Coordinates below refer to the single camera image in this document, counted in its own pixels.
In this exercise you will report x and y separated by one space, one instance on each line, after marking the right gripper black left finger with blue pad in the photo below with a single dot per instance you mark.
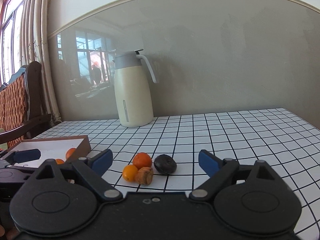
90 172

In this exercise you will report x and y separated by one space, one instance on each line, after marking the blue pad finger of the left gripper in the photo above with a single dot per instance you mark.
13 157

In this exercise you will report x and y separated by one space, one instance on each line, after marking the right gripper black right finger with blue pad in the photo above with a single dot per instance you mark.
220 172

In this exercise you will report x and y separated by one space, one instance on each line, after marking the person's hand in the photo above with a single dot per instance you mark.
8 234

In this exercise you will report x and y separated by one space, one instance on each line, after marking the large orange behind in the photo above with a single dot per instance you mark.
70 152

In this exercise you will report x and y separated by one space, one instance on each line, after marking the small orange middle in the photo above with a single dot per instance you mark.
59 161

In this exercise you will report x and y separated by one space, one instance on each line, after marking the small orange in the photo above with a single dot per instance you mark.
129 172
59 161

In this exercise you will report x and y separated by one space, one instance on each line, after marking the brown box white inside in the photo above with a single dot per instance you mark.
53 148

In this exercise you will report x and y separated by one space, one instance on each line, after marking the small orange left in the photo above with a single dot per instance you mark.
129 172

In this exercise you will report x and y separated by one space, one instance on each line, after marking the reddish tangerine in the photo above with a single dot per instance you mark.
142 160

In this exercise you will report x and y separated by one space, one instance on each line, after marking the dark purple fruit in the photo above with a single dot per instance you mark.
165 164

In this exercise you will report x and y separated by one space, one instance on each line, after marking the brown dried fruit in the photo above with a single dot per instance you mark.
144 176

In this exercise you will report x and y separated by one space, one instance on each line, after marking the wooden sofa orange cushions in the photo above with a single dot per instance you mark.
23 115

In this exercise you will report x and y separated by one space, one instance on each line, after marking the checkered white tablecloth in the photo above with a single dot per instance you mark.
287 142

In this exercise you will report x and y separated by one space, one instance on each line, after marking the cream thermos jug grey lid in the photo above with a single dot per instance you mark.
132 91

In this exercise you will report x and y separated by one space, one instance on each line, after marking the beige floral curtain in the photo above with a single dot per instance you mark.
34 47

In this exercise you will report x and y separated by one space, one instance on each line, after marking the red framed window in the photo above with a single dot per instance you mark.
11 23

